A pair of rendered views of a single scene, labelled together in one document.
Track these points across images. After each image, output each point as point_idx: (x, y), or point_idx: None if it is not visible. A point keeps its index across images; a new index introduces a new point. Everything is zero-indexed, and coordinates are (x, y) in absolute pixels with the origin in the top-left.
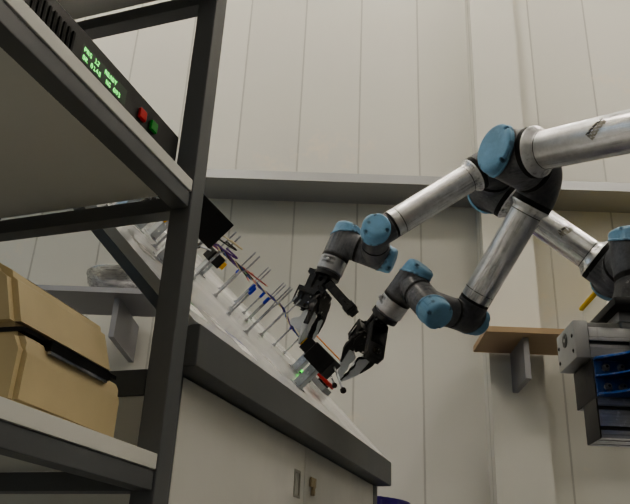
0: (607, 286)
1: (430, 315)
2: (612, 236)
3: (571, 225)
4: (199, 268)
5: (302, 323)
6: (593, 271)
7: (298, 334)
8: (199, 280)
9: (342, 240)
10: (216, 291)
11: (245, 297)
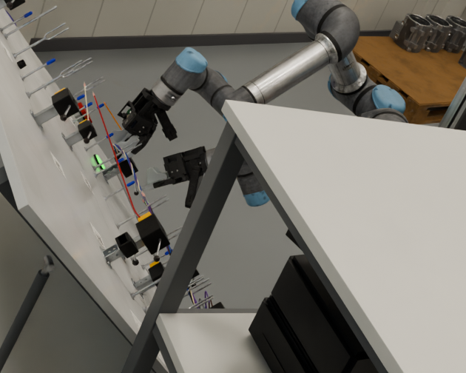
0: (344, 104)
1: (257, 206)
2: (379, 106)
3: (353, 61)
4: (70, 143)
5: (128, 149)
6: (344, 95)
7: (116, 149)
8: (109, 218)
9: (191, 81)
10: (82, 163)
11: (161, 257)
